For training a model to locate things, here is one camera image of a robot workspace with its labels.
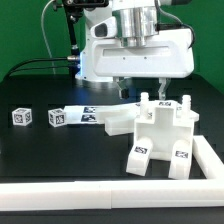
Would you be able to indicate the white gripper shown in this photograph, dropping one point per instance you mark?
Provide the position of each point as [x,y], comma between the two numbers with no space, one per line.
[167,54]

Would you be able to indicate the white chair seat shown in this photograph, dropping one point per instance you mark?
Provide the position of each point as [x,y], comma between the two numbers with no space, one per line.
[164,124]

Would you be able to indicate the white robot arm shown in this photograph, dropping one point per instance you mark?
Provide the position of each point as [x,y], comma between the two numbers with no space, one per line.
[135,38]

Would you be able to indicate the flat white chair back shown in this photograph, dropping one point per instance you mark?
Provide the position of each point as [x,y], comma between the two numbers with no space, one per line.
[80,114]

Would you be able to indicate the white chair nut cube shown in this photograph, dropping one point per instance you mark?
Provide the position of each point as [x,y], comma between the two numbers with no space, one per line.
[22,116]

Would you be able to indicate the black camera stand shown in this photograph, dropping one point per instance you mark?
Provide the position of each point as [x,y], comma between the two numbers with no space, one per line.
[74,10]

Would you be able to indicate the white obstacle fence wall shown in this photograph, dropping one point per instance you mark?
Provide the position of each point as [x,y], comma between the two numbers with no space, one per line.
[206,192]

